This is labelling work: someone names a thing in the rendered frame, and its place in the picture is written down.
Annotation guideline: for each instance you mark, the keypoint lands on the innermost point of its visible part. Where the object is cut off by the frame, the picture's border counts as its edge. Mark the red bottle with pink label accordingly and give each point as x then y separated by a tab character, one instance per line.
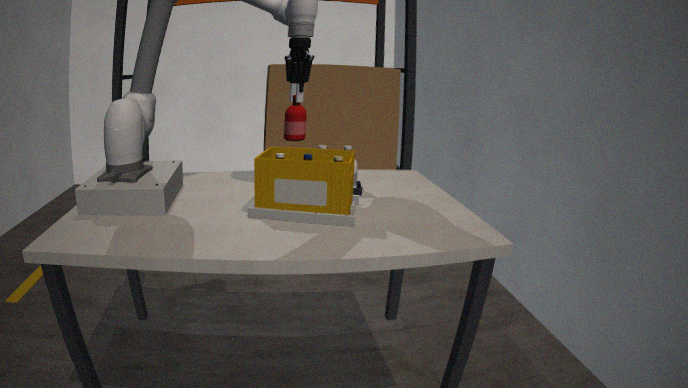
295	122

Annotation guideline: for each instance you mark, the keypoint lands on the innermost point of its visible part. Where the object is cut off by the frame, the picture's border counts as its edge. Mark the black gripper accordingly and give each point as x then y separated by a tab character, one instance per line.
304	60

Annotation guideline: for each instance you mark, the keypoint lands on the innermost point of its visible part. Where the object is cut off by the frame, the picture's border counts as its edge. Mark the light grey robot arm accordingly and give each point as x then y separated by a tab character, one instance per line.
125	130

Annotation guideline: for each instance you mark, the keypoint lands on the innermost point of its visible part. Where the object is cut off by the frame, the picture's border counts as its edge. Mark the yellow crate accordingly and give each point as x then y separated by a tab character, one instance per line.
305	185

